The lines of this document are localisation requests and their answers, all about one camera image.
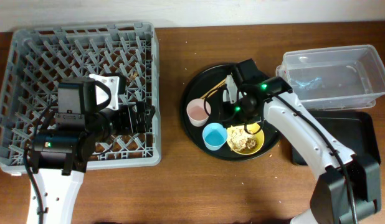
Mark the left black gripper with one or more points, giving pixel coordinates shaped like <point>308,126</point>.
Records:
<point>142,122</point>

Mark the pink plastic cup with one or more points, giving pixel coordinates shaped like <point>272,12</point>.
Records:
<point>197,110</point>

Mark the food scraps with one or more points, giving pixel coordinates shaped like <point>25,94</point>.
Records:
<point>239,140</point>

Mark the yellow bowl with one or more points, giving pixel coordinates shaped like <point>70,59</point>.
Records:
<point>259,136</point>

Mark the blue plastic cup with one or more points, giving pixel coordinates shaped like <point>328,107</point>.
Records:
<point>214,136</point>

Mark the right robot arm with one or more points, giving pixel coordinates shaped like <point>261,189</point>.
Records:
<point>348,186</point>

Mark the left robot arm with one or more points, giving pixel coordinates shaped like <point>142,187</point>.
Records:
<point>57,160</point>

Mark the grey dishwasher rack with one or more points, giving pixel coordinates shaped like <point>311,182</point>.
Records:
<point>39,58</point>

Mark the round black tray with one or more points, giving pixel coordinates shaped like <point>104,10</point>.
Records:
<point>197,87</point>

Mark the clear plastic bin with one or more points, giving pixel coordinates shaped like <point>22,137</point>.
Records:
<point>335,78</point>

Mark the black rectangular tray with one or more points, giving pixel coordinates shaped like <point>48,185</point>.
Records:
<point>354,129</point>

